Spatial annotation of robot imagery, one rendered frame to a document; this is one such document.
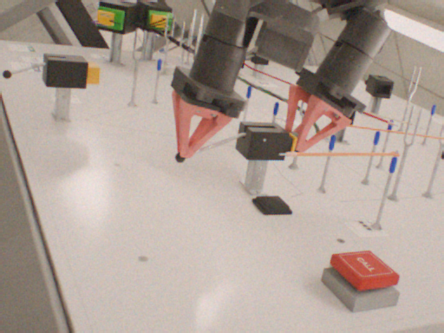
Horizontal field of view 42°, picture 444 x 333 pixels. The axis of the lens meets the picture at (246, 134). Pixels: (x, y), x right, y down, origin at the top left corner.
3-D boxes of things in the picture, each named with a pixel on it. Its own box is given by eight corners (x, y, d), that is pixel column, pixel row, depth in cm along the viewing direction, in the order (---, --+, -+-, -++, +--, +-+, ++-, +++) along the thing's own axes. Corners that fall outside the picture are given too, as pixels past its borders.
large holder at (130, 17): (146, 58, 149) (153, 2, 145) (120, 69, 133) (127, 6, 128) (120, 53, 150) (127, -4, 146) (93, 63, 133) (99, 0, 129)
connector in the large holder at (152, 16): (168, 29, 142) (170, 12, 141) (172, 31, 139) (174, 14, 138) (145, 27, 139) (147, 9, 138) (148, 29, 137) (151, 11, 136)
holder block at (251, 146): (234, 148, 79) (239, 120, 78) (270, 149, 82) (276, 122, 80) (246, 160, 76) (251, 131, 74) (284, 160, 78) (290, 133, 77)
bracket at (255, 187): (238, 181, 82) (244, 148, 80) (253, 181, 83) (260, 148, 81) (251, 195, 78) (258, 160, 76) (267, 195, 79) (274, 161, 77)
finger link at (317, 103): (298, 146, 85) (334, 92, 84) (323, 166, 79) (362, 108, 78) (264, 127, 81) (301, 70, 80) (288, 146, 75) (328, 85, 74)
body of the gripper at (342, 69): (322, 95, 86) (349, 52, 85) (361, 119, 77) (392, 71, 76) (290, 75, 82) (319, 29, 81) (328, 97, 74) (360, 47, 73)
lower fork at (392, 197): (401, 201, 85) (427, 109, 81) (392, 202, 84) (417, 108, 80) (392, 195, 87) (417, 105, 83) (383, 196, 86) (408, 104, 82)
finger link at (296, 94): (296, 145, 86) (330, 91, 85) (320, 164, 79) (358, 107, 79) (262, 126, 82) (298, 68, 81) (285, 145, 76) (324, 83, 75)
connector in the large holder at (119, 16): (122, 29, 130) (125, 10, 129) (118, 30, 127) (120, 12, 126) (98, 24, 131) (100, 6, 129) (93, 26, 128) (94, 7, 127)
